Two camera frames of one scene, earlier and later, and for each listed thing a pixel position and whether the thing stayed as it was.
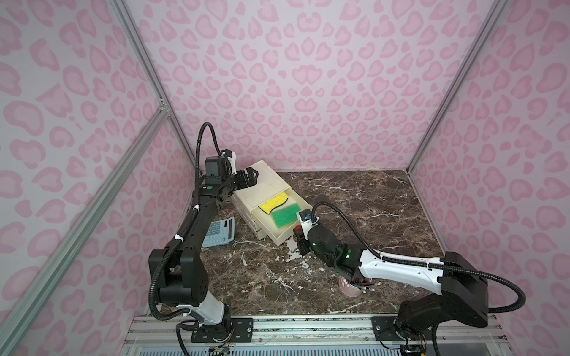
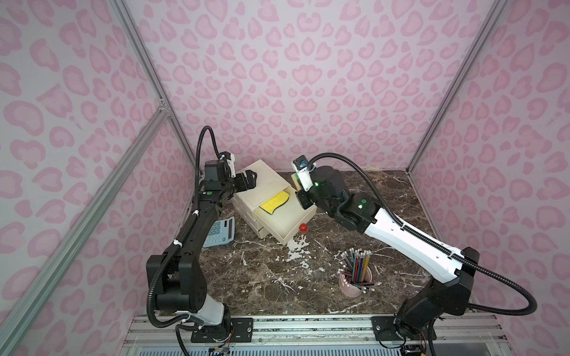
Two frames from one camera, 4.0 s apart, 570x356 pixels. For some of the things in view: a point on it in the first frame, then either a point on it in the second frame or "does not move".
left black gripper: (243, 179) does not move
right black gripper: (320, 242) -> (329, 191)
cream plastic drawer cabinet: (270, 206) does not move
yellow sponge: (267, 206) does not move
